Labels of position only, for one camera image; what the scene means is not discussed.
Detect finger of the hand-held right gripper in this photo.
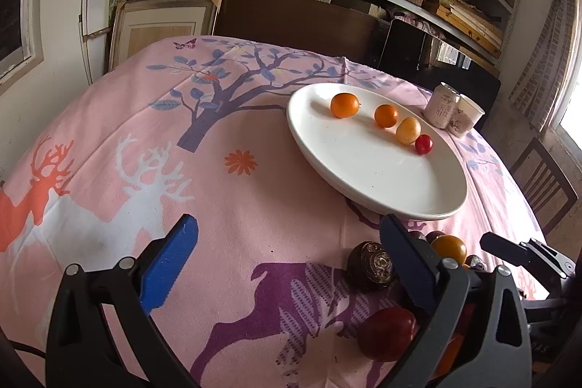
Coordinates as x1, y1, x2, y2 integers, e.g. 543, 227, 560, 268
481, 232, 576, 280

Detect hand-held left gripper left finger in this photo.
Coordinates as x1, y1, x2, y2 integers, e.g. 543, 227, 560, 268
45, 214, 201, 388

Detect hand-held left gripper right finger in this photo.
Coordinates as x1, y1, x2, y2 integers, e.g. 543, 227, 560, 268
379, 213, 534, 388

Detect yellow-orange mandarin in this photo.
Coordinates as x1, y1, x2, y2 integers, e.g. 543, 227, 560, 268
430, 235, 468, 266

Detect red plum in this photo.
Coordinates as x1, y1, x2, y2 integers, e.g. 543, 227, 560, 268
357, 307, 419, 363

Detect white oval plate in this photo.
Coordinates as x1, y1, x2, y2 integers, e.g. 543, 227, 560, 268
286, 83, 469, 221

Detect dark wooden chair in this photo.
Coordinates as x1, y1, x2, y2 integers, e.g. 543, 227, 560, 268
509, 137, 579, 236

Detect pink deer print tablecloth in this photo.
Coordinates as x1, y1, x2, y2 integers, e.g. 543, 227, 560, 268
0, 36, 553, 388

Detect pale yellow round fruit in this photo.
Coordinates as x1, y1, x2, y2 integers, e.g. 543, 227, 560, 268
395, 117, 421, 144

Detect white paper cup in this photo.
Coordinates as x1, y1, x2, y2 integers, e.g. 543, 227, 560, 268
449, 93, 486, 138

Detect medium orange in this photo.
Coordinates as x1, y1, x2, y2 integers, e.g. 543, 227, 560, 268
374, 104, 399, 129

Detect pink drink can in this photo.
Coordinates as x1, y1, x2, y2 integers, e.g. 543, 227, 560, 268
424, 82, 460, 129

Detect bright side window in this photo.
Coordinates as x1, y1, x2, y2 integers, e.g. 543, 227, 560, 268
548, 0, 582, 143

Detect large orange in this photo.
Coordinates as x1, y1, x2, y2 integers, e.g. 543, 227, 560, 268
330, 92, 361, 119

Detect glossy black cabinet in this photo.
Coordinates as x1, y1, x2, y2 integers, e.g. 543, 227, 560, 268
377, 19, 501, 116

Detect wooden framed panel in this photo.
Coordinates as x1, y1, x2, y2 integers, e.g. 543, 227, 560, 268
109, 0, 223, 73

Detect dark brown wooden cabinet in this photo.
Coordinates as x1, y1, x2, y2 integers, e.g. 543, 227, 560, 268
213, 0, 392, 66

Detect white framed window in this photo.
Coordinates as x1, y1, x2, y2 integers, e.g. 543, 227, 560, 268
0, 0, 46, 93

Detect black cable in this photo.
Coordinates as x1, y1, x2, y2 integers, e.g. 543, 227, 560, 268
13, 343, 51, 359

